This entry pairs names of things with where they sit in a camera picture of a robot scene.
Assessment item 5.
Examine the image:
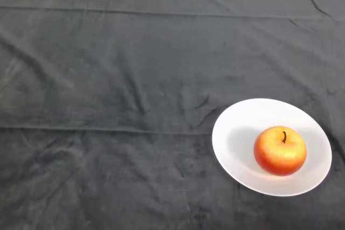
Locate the red yellow apple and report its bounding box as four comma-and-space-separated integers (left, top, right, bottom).
253, 126, 308, 177

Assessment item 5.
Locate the white round plate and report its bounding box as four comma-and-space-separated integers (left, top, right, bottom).
211, 97, 333, 197

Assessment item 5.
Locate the black cloth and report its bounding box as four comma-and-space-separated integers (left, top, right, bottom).
0, 0, 345, 230

